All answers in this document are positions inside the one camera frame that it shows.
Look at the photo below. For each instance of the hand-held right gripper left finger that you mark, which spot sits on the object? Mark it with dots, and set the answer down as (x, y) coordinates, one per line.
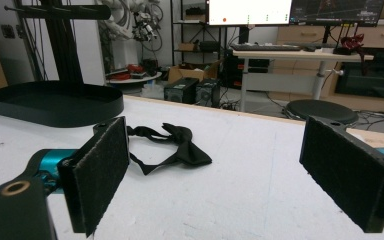
(95, 176)

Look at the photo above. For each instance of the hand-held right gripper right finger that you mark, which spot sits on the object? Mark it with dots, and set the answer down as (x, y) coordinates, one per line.
(346, 170)

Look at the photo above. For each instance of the black stand with oval tray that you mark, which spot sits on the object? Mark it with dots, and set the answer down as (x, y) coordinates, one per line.
(58, 96)

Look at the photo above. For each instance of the black bow tie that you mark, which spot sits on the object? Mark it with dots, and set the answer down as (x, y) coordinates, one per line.
(183, 146)

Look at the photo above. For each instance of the black round stool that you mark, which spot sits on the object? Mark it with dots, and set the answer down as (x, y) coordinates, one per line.
(322, 111)

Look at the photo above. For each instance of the round white side table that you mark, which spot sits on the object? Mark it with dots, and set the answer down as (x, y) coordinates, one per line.
(134, 80)

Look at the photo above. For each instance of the beige height-adjustable desk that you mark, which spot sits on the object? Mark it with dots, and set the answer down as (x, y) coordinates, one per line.
(290, 71)

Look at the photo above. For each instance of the black computer case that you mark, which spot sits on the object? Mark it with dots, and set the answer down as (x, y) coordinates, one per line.
(208, 92)
(181, 90)

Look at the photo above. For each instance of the red and black device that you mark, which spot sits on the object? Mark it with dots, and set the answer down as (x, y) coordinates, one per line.
(351, 42)

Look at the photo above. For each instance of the brown cardboard box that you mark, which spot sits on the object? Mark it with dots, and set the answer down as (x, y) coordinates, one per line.
(193, 71)

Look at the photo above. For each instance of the black keyboard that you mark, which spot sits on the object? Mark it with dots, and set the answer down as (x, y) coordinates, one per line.
(266, 47)

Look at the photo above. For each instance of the dark-screen monitor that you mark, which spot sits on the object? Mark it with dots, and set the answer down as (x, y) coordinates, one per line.
(336, 11)

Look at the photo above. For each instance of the black metal shelf rack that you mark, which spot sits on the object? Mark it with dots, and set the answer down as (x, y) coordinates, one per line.
(196, 33)

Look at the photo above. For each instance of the white-screen monitor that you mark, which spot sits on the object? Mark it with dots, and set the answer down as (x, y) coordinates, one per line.
(248, 12)

